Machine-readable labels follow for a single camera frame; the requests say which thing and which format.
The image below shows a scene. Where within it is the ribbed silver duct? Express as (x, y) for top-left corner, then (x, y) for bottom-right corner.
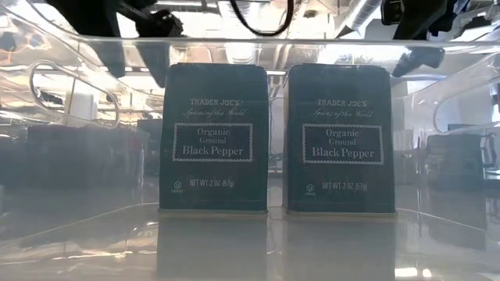
(220, 0), (262, 66)

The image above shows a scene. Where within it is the silver ventilation duct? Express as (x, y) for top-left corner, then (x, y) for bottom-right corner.
(334, 0), (386, 40)

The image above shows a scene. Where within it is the clear plastic bin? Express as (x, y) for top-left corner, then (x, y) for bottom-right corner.
(0, 0), (500, 281)

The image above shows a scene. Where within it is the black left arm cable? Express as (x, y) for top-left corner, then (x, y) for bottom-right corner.
(228, 0), (295, 38)

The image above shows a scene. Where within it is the dark background object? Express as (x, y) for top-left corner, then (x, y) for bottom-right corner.
(136, 119), (162, 175)

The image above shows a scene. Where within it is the dark grey plastic bin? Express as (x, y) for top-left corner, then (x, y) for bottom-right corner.
(25, 124), (149, 189)

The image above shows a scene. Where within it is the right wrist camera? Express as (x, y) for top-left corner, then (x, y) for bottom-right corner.
(380, 0), (405, 25)

